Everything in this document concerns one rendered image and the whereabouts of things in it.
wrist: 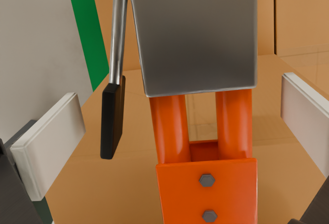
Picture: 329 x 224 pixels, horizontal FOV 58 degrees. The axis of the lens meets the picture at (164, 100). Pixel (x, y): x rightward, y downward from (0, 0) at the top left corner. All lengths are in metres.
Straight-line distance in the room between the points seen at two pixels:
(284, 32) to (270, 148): 0.43
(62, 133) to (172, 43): 0.08
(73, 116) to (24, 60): 1.27
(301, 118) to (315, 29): 0.61
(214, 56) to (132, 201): 0.27
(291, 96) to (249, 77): 0.03
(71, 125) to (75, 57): 1.18
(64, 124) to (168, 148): 0.06
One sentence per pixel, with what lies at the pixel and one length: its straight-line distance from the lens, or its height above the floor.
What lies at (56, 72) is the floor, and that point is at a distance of 1.41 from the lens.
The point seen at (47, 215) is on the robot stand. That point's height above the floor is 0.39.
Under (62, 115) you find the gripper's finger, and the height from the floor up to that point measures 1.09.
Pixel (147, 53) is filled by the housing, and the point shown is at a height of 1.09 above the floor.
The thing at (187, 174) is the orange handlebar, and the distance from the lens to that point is 0.19.
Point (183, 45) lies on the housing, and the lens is 0.15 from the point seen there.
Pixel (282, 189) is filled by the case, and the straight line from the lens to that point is 0.39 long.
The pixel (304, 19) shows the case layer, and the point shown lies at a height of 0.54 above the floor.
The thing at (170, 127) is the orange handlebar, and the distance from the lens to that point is 0.18.
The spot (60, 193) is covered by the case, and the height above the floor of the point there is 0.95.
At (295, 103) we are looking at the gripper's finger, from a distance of 0.17.
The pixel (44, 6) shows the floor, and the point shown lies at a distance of 1.37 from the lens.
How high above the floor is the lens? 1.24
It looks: 68 degrees down
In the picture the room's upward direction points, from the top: 171 degrees counter-clockwise
